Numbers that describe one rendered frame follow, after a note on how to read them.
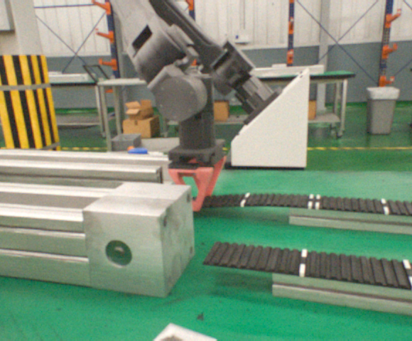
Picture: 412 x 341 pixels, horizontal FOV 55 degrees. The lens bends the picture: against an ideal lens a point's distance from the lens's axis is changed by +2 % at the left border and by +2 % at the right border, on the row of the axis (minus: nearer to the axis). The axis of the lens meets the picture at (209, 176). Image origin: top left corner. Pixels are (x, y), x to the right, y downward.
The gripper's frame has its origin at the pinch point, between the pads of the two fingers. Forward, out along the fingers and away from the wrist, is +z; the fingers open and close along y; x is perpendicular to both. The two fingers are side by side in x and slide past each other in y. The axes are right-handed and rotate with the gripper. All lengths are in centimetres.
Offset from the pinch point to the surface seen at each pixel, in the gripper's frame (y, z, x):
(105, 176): 5.1, -4.9, -14.0
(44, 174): 4.3, -4.5, -26.1
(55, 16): -686, -117, -527
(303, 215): 1.2, 1.1, 16.6
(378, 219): 1.7, 0.6, 26.7
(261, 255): 18.3, -0.8, 13.1
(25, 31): -237, -50, -227
